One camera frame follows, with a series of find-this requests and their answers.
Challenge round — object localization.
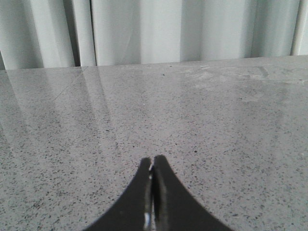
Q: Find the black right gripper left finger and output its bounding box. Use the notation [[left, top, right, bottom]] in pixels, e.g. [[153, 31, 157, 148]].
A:
[[85, 158, 152, 231]]

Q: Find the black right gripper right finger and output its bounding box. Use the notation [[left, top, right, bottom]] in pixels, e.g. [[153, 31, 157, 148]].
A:
[[153, 155, 231, 231]]

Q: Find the grey-green pleated curtain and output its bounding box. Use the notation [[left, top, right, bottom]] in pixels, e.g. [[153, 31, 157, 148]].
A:
[[0, 0, 308, 70]]

